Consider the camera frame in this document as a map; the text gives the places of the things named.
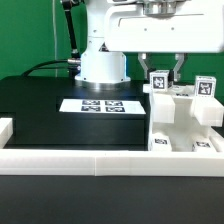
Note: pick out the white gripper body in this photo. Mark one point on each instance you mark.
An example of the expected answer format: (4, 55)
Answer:
(194, 28)

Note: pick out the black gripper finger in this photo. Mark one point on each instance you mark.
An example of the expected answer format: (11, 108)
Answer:
(180, 60)
(144, 60)

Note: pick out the white tagged cube nut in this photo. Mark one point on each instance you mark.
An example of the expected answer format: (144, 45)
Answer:
(205, 86)
(159, 80)

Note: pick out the white chair seat part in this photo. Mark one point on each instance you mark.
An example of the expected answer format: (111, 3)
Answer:
(181, 132)

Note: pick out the white short tagged block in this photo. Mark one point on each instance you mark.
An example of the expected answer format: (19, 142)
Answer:
(160, 143)

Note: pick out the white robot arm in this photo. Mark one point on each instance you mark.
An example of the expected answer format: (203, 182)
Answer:
(101, 67)

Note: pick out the white tagged flat board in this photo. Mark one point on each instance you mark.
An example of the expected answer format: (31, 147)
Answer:
(101, 106)

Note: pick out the white fence frame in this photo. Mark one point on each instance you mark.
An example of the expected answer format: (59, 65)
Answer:
(104, 163)

